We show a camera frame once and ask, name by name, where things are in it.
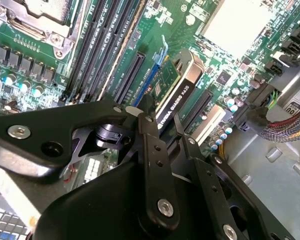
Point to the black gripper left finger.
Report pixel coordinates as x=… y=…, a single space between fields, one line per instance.
x=65 y=120

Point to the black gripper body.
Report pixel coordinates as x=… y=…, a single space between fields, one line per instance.
x=102 y=215

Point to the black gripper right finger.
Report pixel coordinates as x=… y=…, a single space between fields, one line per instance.
x=210 y=180

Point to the graphics card with black shroud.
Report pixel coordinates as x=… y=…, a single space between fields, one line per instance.
x=176 y=100

